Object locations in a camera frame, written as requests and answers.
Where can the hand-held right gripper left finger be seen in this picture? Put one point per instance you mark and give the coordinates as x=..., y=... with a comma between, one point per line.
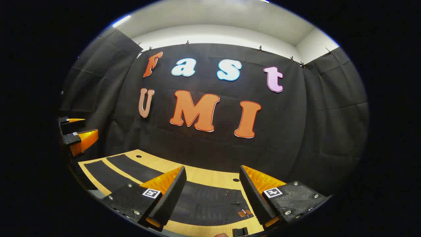
x=171, y=194

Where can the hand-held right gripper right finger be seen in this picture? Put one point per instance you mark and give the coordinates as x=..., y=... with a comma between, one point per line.
x=253, y=194

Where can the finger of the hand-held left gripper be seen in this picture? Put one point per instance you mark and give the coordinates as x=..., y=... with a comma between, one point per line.
x=76, y=138
x=74, y=125

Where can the dark grey jeans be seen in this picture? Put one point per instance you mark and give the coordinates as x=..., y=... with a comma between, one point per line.
x=210, y=204

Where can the small black box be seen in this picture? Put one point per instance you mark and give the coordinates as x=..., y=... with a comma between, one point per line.
x=240, y=232

